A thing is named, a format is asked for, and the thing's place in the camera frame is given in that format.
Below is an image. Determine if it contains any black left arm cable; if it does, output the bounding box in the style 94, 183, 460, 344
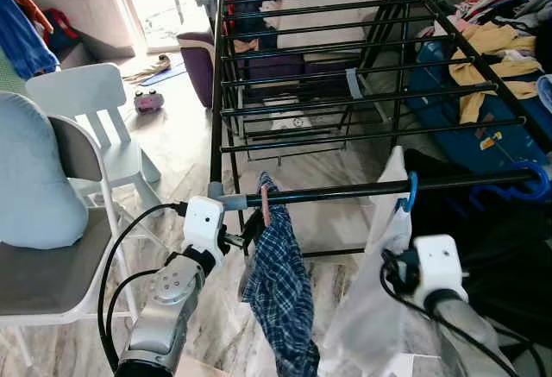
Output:
97, 203, 189, 369

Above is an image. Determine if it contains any black metal drying rack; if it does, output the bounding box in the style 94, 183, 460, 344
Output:
197, 0, 552, 261

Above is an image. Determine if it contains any blue plaid shirt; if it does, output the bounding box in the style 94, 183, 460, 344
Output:
240, 173, 322, 377

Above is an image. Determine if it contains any yellow garment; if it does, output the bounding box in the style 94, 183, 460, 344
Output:
448, 22, 544, 123

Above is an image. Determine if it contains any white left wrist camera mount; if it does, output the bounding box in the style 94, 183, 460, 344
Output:
184, 195, 227, 267

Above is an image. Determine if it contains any white grey folding chair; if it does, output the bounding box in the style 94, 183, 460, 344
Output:
0, 114, 165, 369

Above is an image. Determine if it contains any dark blue hanging towel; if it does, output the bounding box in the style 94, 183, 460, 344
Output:
0, 0, 60, 80

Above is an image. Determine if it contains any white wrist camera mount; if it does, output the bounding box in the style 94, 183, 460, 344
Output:
412, 236, 469, 309
184, 195, 227, 267

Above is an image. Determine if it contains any blue floor mat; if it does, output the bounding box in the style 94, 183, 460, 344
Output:
142, 64, 187, 85

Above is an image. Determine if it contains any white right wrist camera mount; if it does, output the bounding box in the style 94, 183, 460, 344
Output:
412, 236, 469, 309

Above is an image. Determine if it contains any light blue kids chair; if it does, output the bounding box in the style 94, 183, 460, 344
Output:
26, 62, 162, 210

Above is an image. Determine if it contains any red garment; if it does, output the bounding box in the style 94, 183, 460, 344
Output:
225, 0, 239, 33

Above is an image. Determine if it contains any light blue cushion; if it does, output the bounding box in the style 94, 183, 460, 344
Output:
0, 91, 89, 250

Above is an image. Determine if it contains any purple armchair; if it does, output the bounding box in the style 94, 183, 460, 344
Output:
177, 0, 363, 110

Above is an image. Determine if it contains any blue suitcase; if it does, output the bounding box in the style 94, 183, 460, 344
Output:
405, 41, 552, 175

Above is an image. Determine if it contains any red black bag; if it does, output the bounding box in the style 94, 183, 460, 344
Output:
43, 8, 83, 50

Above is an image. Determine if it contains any white small appliance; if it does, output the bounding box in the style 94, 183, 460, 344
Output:
263, 105, 316, 133

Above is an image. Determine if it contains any blue plastic hanger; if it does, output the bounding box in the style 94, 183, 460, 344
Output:
400, 172, 420, 215
470, 161, 551, 210

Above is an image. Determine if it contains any white cushion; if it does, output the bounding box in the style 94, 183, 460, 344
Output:
276, 0, 406, 50

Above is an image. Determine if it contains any mixed clothes pile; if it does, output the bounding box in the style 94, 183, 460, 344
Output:
431, 0, 552, 35

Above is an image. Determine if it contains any beige floor cloth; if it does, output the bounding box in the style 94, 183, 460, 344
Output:
122, 53, 173, 84

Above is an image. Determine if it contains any white thin garment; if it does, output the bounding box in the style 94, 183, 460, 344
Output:
317, 146, 449, 377

